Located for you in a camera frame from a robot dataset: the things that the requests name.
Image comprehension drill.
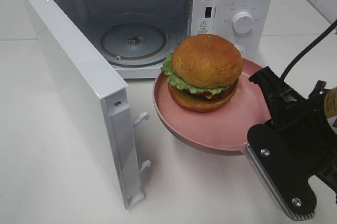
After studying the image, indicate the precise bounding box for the burger with lettuce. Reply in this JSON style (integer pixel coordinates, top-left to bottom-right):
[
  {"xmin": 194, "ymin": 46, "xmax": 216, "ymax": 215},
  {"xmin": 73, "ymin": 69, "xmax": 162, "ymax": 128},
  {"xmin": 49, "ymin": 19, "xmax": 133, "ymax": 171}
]
[{"xmin": 161, "ymin": 34, "xmax": 243, "ymax": 112}]

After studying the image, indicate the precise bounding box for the glass microwave turntable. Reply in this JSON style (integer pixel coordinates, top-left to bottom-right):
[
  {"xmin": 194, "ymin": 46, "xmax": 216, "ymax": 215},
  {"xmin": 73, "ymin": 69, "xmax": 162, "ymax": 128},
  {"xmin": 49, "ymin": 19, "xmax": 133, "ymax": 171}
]
[{"xmin": 101, "ymin": 23, "xmax": 176, "ymax": 67}]

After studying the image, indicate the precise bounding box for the white upper power knob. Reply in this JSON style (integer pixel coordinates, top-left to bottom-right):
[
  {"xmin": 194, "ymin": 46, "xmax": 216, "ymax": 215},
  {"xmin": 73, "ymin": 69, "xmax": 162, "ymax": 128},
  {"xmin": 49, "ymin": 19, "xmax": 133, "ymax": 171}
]
[{"xmin": 232, "ymin": 9, "xmax": 254, "ymax": 34}]

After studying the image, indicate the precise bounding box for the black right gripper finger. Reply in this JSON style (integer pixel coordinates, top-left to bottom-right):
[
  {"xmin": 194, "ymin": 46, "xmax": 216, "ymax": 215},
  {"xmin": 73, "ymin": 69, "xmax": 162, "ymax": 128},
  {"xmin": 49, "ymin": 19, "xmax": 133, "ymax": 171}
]
[
  {"xmin": 244, "ymin": 124, "xmax": 317, "ymax": 220},
  {"xmin": 249, "ymin": 66, "xmax": 283, "ymax": 119}
]

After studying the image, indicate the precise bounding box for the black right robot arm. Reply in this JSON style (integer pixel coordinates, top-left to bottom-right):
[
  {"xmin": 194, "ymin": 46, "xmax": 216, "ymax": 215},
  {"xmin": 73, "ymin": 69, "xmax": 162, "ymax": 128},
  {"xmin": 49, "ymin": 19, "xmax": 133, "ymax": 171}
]
[{"xmin": 244, "ymin": 67, "xmax": 336, "ymax": 221}]

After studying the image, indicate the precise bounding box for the pink round plate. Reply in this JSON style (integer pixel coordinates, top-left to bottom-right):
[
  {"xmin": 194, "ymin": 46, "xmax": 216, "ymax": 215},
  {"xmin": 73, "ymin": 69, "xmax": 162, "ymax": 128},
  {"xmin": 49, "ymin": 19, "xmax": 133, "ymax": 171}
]
[{"xmin": 153, "ymin": 60, "xmax": 271, "ymax": 152}]

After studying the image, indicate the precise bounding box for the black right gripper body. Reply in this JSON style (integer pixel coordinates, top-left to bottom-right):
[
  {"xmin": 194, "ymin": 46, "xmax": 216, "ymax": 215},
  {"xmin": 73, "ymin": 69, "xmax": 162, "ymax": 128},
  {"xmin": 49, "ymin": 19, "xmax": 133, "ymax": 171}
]
[{"xmin": 273, "ymin": 80, "xmax": 336, "ymax": 191}]

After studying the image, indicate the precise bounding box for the white lower timer knob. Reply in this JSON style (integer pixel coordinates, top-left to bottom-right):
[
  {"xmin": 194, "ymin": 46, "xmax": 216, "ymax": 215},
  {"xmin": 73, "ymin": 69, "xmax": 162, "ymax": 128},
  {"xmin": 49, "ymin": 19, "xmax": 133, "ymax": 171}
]
[{"xmin": 235, "ymin": 43, "xmax": 247, "ymax": 55}]

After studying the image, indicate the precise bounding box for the white microwave oven body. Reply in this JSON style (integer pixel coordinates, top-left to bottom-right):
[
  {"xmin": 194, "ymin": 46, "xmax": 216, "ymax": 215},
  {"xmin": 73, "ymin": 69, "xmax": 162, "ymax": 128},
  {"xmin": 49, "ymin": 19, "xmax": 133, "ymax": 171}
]
[{"xmin": 54, "ymin": 0, "xmax": 271, "ymax": 79}]

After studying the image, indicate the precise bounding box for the white microwave door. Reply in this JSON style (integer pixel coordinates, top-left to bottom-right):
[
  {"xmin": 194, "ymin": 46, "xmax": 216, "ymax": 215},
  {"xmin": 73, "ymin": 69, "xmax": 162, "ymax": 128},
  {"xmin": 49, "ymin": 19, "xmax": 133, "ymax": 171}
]
[{"xmin": 23, "ymin": 0, "xmax": 151, "ymax": 208}]

